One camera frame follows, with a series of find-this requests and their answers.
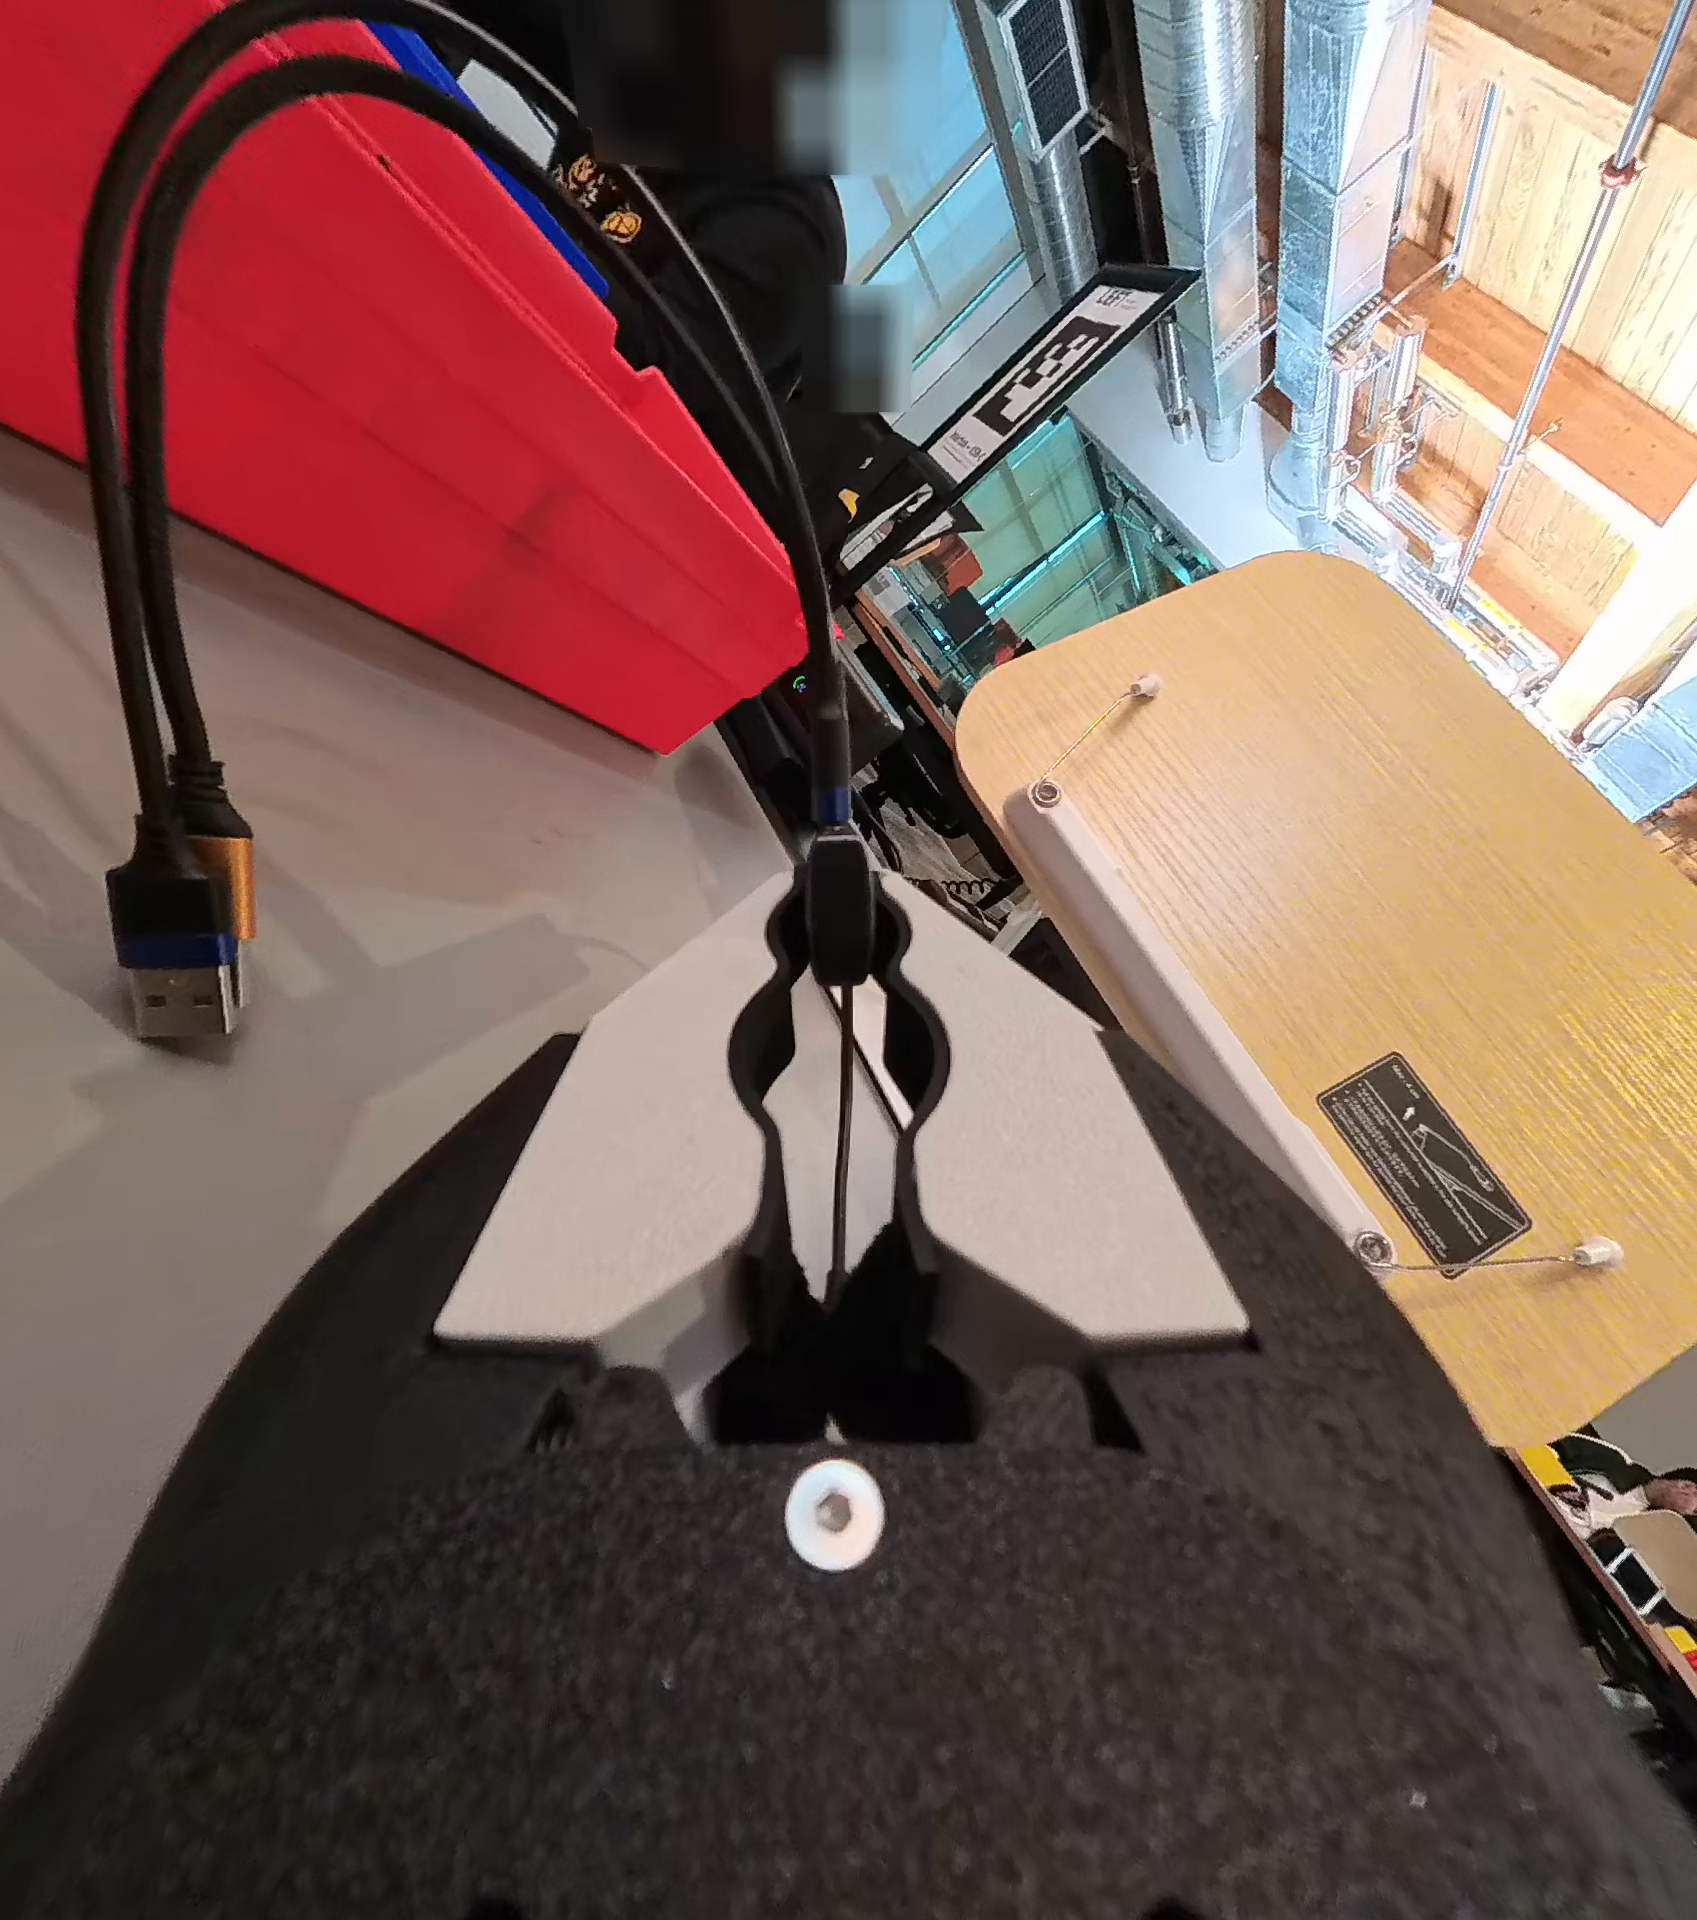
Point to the black framed tag sign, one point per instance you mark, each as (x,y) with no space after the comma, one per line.
(1059,375)

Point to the red plastic bin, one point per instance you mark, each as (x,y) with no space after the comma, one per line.
(339,420)

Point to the silver round duct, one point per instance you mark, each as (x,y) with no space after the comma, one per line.
(1200,224)

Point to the black power station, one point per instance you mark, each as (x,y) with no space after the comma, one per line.
(862,704)

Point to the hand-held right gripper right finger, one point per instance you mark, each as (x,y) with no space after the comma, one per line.
(1073,1184)

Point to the ceiling air vent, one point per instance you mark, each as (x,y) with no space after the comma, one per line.
(1041,69)

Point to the wooden board stand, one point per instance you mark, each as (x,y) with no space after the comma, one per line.
(1387,900)

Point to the foil wrapped duct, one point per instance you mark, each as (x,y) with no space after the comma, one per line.
(1351,224)

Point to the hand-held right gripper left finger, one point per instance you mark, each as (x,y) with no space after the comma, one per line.
(622,1171)

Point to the grey desk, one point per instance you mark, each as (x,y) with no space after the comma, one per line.
(113,1274)

